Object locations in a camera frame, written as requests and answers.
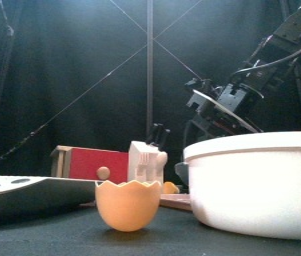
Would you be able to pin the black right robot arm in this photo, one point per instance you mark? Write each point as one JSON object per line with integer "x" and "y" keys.
{"x": 287, "y": 46}

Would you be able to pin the orange toy eggshell half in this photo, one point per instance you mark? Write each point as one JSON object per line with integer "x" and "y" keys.
{"x": 128, "y": 208}

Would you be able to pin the dark grey round object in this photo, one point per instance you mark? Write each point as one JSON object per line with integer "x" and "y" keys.
{"x": 183, "y": 173}

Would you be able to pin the white toy knife block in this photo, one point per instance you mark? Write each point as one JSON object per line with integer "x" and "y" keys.
{"x": 144, "y": 163}

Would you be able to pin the small orange toy food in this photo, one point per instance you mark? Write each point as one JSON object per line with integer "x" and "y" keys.
{"x": 171, "y": 188}

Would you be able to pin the large white pot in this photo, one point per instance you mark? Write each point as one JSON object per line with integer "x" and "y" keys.
{"x": 255, "y": 186}

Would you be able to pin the pinkish wooden board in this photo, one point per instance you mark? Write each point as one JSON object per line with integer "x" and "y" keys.
{"x": 177, "y": 200}

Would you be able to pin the red wooden drawer box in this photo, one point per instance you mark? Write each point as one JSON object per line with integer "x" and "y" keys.
{"x": 87, "y": 161}

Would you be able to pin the grey tray with holes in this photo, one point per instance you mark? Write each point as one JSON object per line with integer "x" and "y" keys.
{"x": 28, "y": 195}

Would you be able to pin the grey vertical frame pole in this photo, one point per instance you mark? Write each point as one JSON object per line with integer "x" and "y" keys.
{"x": 151, "y": 66}

